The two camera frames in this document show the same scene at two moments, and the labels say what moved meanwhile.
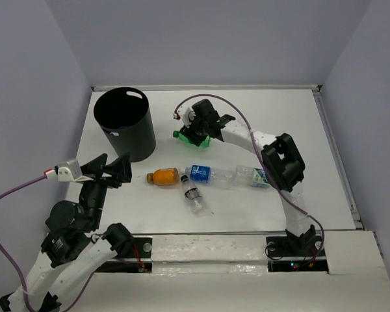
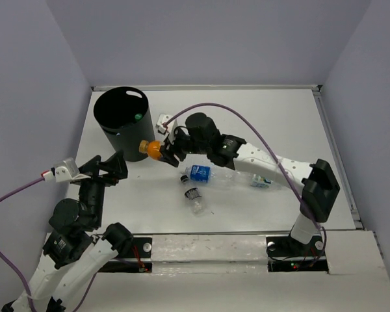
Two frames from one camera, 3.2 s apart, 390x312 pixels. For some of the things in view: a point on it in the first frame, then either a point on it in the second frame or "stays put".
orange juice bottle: (168, 176) → (152, 147)
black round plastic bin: (124, 114) stays put
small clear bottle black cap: (193, 195) stays put
